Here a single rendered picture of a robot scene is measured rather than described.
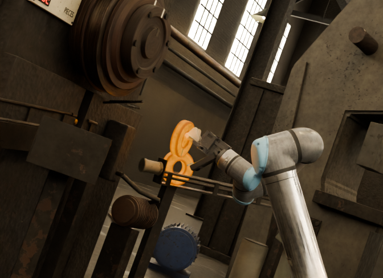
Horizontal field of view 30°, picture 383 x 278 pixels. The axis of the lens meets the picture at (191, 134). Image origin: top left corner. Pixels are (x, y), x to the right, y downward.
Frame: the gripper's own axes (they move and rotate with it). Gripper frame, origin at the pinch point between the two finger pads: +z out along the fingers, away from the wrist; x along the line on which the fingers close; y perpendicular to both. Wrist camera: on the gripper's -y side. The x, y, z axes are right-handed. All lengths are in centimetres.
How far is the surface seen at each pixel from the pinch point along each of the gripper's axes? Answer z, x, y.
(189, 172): -3.3, -20.7, -13.7
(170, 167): 1.8, -11.5, -15.8
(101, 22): 26, 56, 18
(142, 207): -6.2, 5.5, -33.5
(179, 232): 38, -166, -65
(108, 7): 27, 56, 24
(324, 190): -7, -234, 10
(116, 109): 27.9, 9.3, -8.0
